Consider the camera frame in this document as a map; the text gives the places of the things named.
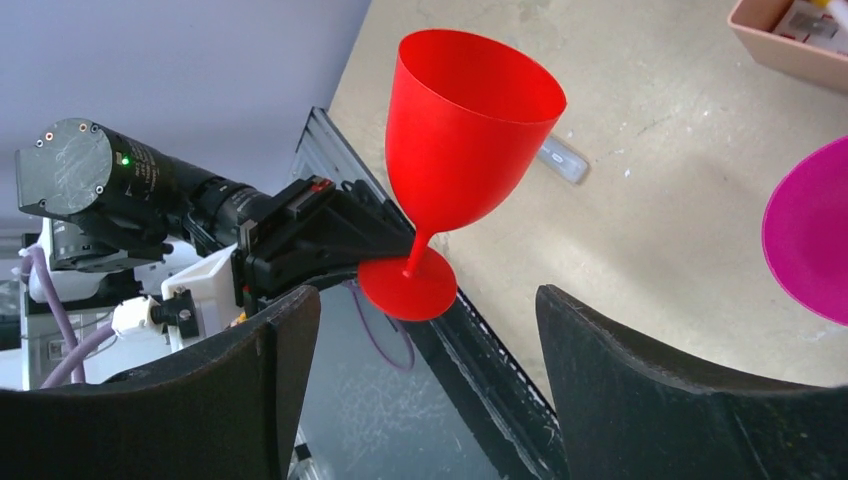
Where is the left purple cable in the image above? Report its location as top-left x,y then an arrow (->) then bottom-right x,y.
18,245 -> 417,391

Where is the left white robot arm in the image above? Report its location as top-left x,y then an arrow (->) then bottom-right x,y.
15,118 -> 412,388

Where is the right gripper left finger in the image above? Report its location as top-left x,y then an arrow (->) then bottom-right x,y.
1,286 -> 321,479

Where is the orange grey marker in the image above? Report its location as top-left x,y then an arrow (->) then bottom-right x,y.
537,136 -> 590,185

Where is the red plastic wine glass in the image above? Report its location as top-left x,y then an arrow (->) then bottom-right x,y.
357,29 -> 567,322

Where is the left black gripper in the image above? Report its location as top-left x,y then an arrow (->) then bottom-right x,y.
232,176 -> 412,315

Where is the aluminium table frame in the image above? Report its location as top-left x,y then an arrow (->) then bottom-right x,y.
288,107 -> 398,215

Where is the peach desk organizer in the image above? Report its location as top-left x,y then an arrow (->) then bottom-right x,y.
727,0 -> 847,94

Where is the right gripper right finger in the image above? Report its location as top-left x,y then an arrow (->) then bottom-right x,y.
536,285 -> 847,479

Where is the magenta plastic wine glass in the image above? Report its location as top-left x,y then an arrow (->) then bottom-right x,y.
761,137 -> 847,326

